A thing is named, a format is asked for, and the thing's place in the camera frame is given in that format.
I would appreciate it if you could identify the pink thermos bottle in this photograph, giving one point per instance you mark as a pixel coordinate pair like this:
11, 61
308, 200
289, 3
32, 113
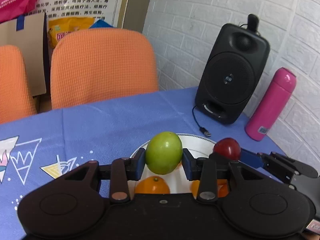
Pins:
273, 102

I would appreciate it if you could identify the brown paper bag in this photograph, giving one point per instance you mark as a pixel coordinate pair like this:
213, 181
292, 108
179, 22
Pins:
29, 34

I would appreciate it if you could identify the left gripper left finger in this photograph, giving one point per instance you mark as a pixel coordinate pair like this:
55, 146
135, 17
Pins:
120, 172

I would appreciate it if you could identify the blue patterned tablecloth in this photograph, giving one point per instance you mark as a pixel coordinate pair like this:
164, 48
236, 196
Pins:
101, 131

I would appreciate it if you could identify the large orange mandarin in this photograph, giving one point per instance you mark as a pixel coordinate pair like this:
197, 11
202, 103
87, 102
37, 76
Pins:
152, 185

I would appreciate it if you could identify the yellow snack bag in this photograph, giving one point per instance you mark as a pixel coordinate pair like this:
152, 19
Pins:
59, 28

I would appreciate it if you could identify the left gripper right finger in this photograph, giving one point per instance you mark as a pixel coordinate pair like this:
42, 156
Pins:
207, 171

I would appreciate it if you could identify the right orange chair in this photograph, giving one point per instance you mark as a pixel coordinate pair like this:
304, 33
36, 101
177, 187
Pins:
100, 64

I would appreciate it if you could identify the orange chair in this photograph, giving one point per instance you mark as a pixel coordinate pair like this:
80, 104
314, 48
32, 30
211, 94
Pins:
16, 99
100, 64

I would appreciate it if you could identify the left orange chair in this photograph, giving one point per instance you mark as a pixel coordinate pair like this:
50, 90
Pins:
16, 99

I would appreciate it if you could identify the small orange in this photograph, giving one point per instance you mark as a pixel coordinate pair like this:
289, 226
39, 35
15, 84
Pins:
194, 187
222, 188

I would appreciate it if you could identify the black speaker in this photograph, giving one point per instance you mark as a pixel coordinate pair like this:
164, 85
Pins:
233, 70

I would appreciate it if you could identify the green apple fruit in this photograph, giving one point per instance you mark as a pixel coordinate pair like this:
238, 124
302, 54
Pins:
163, 153

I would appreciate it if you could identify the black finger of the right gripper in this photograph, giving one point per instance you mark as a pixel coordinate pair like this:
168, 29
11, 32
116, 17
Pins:
277, 164

